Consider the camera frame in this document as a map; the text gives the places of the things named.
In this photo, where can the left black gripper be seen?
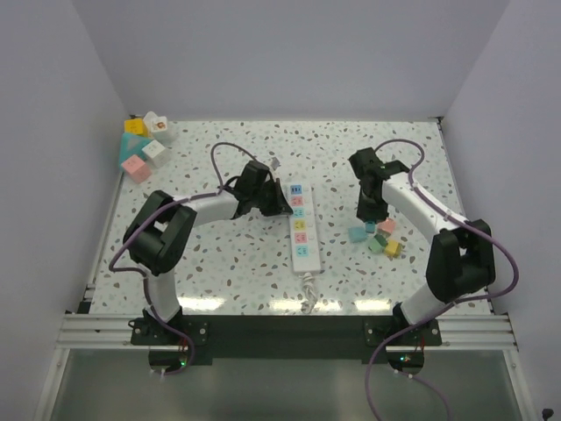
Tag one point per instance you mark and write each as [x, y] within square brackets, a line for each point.
[280, 205]

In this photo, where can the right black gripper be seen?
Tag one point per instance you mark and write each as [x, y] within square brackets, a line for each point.
[363, 211]

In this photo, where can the salmon plug adapter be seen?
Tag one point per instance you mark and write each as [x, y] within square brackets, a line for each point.
[386, 228]

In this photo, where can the green plug adapter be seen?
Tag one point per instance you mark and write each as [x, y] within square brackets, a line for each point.
[377, 243]

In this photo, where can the yellow plug adapter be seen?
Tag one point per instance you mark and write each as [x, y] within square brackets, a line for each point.
[393, 248]

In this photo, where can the white power strip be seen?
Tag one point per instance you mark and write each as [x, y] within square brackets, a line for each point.
[302, 229]

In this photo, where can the white cube plug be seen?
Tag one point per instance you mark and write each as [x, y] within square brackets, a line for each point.
[156, 153]

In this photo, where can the pink cube plug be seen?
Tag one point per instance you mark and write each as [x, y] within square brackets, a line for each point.
[137, 169]

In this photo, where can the teal triangular socket block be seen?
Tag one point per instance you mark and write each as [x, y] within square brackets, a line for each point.
[132, 144]

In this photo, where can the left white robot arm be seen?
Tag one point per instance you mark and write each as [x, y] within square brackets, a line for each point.
[156, 239]

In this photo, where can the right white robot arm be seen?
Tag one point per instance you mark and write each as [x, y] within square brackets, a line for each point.
[461, 258]

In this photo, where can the yellow cube plug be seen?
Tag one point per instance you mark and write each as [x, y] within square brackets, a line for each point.
[136, 126]

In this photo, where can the white cube with picture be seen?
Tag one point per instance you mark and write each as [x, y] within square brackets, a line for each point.
[158, 127]

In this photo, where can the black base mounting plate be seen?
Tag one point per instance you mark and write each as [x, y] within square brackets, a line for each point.
[199, 340]

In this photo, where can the aluminium frame rail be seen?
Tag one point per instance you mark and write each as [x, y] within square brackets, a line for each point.
[458, 332]

